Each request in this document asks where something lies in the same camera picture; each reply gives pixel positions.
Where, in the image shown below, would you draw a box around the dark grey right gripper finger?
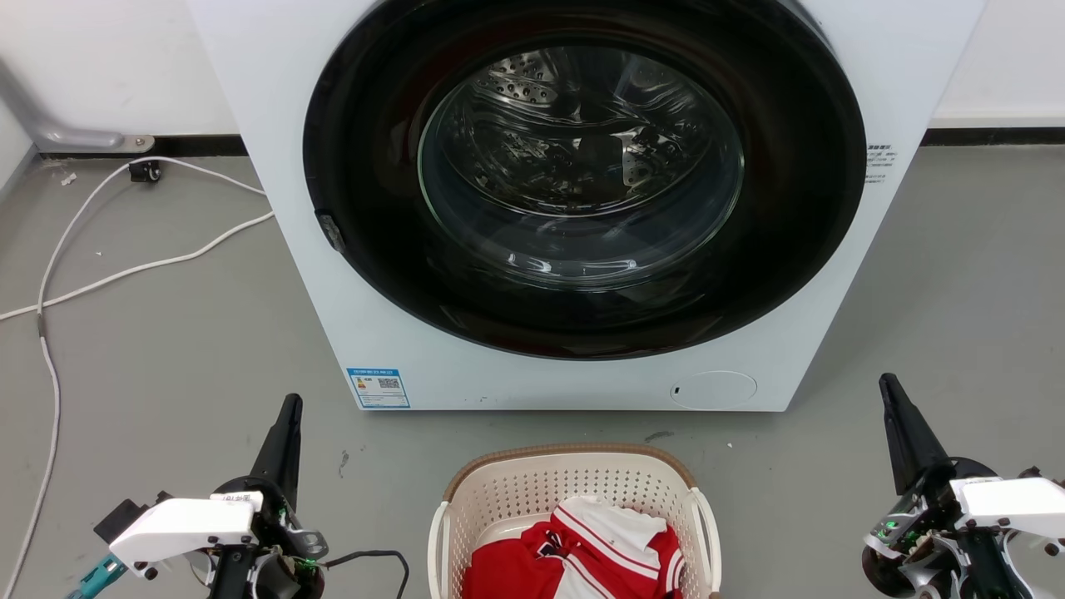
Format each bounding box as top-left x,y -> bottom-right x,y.
879,373 -> 954,497

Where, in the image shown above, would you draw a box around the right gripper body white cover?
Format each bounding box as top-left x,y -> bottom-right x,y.
861,457 -> 1065,599

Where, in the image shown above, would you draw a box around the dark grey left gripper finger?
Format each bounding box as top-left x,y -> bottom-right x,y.
249,394 -> 304,510

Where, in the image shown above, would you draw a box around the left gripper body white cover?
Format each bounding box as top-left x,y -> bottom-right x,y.
108,476 -> 329,599

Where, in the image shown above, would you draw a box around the cream plastic laundry basket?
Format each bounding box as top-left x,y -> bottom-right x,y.
428,443 -> 722,599

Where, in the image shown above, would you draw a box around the teal plastic connector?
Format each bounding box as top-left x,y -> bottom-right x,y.
67,555 -> 128,599

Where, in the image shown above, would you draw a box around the blue energy label sticker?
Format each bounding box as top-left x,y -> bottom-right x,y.
346,367 -> 411,409

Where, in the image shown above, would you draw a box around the round white filter cover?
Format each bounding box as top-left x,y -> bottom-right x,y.
670,370 -> 759,410

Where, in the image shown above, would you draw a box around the black round washer door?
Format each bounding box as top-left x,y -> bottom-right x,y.
303,0 -> 868,361

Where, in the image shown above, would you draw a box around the small printed text label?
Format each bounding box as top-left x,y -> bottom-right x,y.
863,143 -> 899,186

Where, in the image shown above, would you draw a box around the white front-load washing machine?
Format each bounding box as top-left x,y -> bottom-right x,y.
185,0 -> 988,413

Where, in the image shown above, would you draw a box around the red and white garment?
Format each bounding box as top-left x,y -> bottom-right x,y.
462,496 -> 686,599

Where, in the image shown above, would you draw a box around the grey drain pipe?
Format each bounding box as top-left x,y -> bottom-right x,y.
0,57 -> 156,155

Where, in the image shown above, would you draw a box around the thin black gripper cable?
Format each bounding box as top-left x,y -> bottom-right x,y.
323,549 -> 411,599

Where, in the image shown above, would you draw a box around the thin white hose cable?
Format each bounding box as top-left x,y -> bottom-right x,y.
0,156 -> 269,598

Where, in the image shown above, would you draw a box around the thick white power cable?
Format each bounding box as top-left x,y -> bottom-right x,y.
0,210 -> 276,323

